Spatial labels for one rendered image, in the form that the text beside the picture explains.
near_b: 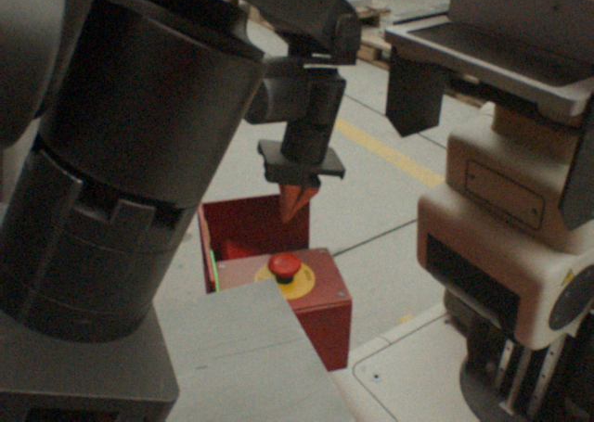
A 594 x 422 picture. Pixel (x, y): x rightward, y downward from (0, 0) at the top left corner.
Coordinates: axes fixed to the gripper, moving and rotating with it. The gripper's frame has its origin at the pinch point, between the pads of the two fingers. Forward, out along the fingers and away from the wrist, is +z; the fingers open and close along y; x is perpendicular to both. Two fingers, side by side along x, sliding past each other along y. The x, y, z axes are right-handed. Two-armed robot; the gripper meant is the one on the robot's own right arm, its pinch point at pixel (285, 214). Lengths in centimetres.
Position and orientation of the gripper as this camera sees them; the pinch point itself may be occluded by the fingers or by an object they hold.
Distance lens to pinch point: 76.4
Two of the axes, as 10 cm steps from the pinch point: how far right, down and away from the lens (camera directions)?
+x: 2.4, 5.5, -8.0
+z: -2.4, 8.3, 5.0
